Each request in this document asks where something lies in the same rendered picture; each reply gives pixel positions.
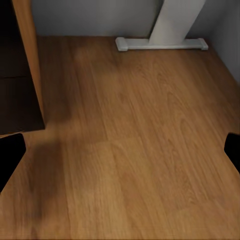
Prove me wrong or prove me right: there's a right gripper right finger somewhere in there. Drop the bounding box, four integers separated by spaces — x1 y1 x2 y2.
224 133 240 173

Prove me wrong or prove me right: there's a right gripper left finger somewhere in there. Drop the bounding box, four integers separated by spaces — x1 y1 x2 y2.
0 132 26 194

